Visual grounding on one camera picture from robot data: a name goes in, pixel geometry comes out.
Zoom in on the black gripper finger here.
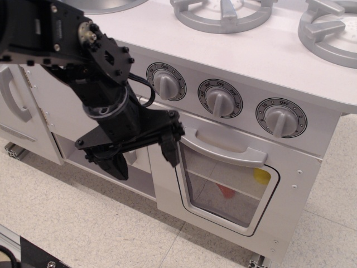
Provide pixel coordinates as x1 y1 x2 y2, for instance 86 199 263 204
85 152 128 180
160 136 180 168

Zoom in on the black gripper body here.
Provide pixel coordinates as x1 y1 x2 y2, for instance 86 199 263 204
75 97 185 154

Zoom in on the silver oven door handle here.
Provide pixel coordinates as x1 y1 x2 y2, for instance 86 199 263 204
181 127 268 168

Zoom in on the white oven door with window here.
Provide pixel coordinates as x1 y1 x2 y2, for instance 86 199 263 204
148 112 321 262

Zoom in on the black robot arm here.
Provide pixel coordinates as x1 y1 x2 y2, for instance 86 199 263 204
1 1 185 180

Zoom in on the left grey stove knob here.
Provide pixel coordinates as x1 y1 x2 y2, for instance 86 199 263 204
146 63 187 101

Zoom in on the grey stove knob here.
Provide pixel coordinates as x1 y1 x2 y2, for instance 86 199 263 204
146 63 187 101
197 79 243 118
255 98 307 138

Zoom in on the middle grey stove knob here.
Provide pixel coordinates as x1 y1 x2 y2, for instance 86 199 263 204
197 79 243 118

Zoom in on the white middle cabinet door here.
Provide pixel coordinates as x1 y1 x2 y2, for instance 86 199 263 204
19 64 153 171

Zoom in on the white cabinet door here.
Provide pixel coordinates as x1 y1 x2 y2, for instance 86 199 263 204
1 64 63 165
19 64 153 171

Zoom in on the orange red toy food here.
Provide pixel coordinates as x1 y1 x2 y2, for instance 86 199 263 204
217 184 235 199

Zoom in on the yellow toy bottle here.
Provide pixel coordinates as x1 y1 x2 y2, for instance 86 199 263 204
253 168 271 185

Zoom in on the white left cabinet door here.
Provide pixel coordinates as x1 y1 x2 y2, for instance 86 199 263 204
1 64 63 165

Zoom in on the white toy kitchen stove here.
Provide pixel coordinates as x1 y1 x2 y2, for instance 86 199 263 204
1 1 356 267

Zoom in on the right grey stove knob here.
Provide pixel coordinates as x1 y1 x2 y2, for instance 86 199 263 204
255 98 307 138

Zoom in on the middle silver burner grate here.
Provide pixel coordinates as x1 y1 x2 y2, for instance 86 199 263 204
170 1 276 34

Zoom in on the silver burner grate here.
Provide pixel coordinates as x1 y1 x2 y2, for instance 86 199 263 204
170 1 276 34
298 1 356 69

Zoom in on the right silver burner grate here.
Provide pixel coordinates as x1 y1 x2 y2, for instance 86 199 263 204
298 1 356 69

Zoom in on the aluminium frame rail left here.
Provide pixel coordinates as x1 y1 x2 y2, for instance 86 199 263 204
4 142 28 161

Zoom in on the aluminium frame rail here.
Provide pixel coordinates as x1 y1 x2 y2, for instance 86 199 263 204
4 142 28 161
248 253 272 268

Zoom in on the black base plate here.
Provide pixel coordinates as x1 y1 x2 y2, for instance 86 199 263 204
20 237 70 268

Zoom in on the silver left cabinet handle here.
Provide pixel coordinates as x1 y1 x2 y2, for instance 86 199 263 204
1 67 32 123

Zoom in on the black cable on base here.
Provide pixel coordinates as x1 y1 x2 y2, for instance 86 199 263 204
0 245 22 268

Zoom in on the aluminium frame rail right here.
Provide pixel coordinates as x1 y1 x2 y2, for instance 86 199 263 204
248 253 272 268

